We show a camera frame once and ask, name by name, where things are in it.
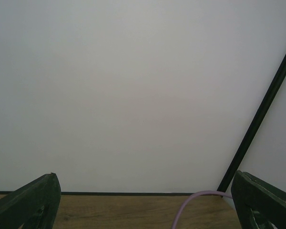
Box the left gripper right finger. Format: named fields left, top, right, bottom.
left=231, top=170, right=286, bottom=229

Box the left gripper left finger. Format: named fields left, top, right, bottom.
left=0, top=173, right=61, bottom=229

